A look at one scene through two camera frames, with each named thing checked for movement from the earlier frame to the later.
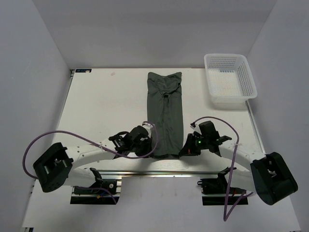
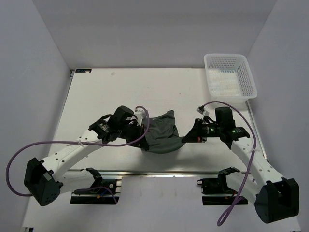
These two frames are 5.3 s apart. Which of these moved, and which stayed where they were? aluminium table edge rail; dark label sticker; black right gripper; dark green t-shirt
Moved: black right gripper; dark green t-shirt
Stayed: aluminium table edge rail; dark label sticker
